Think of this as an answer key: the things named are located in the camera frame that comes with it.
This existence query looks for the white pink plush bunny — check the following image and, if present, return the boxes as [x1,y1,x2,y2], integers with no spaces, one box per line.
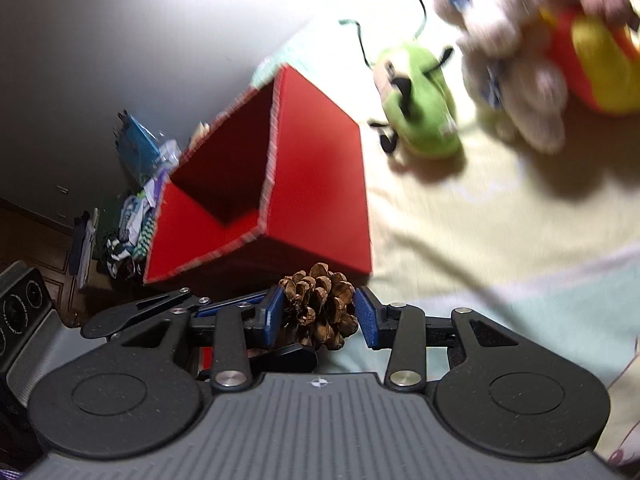
[434,0,568,154]

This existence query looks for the red yellow plush toy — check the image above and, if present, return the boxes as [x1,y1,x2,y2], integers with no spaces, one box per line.
[542,0,639,117]

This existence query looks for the blue plastic bag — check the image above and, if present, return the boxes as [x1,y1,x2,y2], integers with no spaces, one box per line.
[115,110,181,185]

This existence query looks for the red cardboard box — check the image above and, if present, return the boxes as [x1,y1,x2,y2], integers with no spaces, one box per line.
[144,65,372,289]

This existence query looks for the green white striped clothes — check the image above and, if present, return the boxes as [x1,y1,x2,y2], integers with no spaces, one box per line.
[100,178,162,282]

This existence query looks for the green bean plush toy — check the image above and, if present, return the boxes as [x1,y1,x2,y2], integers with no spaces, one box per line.
[368,44,461,159]

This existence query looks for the brown pine cone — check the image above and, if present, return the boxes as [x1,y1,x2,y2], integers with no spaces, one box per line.
[279,262,359,351]

